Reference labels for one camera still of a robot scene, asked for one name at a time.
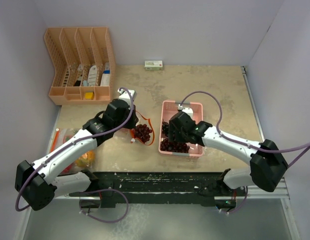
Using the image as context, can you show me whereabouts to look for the dark black grape bunch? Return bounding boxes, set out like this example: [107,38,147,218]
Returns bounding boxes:
[159,121,190,154]

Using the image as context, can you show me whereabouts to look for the orange toy pineapple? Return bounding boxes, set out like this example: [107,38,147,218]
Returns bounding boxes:
[72,150,96,169]

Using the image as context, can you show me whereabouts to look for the red purple grape bunch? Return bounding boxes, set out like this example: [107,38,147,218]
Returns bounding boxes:
[132,124,153,144]

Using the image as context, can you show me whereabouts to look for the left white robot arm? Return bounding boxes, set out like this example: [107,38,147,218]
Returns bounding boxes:
[15,98,136,212]

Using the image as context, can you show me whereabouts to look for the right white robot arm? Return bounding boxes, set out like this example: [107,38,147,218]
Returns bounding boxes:
[168,111,288,196]

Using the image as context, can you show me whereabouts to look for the pink perforated plastic basket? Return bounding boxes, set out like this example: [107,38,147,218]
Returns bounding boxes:
[158,100,204,158]

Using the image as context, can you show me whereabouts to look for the small green white box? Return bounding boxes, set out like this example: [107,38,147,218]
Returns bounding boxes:
[144,60,163,71]

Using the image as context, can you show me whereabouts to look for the blue white box in organizer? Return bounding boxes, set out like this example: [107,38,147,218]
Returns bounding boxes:
[100,62,111,87]

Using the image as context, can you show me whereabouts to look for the yellow block in organizer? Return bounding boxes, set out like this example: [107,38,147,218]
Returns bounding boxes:
[84,92,94,100]

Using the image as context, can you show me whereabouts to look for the white bottle in organizer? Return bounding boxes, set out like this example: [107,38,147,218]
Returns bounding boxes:
[87,65,98,86]

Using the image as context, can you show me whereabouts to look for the peach plastic file organizer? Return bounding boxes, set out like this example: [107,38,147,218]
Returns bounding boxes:
[44,26,117,106]

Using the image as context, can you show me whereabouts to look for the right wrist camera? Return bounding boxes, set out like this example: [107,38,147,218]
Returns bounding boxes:
[177,104,194,118]

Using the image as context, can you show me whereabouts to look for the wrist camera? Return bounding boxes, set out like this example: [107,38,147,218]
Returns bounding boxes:
[177,104,194,118]
[117,88,137,103]

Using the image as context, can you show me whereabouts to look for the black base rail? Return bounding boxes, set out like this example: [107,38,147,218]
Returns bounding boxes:
[70,171,246,209]

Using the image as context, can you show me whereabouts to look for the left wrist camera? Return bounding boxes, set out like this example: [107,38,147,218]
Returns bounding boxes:
[117,88,137,103]

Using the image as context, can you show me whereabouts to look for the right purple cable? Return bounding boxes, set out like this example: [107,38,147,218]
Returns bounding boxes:
[179,90,310,168]

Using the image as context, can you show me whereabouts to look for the purple cable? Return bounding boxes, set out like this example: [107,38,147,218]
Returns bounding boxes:
[179,90,310,168]
[14,86,135,213]

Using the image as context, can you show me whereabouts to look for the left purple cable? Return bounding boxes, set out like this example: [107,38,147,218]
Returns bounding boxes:
[14,86,135,213]

